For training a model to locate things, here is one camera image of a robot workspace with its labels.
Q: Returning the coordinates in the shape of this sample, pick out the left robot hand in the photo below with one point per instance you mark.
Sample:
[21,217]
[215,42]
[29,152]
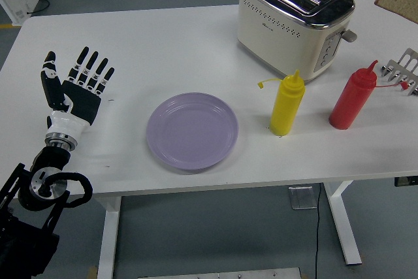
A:
[81,102]

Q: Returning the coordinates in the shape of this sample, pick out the yellow squeeze bottle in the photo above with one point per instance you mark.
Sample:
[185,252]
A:
[285,109]

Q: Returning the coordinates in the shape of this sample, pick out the metal toast rack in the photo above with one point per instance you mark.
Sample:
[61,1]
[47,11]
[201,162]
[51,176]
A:
[405,66]

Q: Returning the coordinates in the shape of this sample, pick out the small metal floor plate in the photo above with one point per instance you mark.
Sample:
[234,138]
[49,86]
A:
[302,198]

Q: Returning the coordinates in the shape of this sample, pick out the red squeeze bottle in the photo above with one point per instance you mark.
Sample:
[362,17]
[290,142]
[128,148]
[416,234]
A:
[351,102]

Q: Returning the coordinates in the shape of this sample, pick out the purple plate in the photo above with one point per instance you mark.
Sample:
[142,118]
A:
[192,132]

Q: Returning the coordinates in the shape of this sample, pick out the cream and chrome toaster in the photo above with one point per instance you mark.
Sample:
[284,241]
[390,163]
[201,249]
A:
[277,30]

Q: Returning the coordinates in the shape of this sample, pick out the white table leg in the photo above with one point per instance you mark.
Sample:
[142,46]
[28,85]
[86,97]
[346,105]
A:
[109,236]
[343,226]

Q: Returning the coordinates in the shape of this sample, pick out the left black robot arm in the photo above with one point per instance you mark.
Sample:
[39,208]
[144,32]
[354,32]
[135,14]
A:
[29,226]

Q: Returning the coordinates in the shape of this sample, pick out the large metal base plate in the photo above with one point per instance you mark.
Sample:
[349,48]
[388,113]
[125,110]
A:
[218,274]

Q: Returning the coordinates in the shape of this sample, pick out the black table control box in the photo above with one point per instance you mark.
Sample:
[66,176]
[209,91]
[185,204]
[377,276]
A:
[406,182]

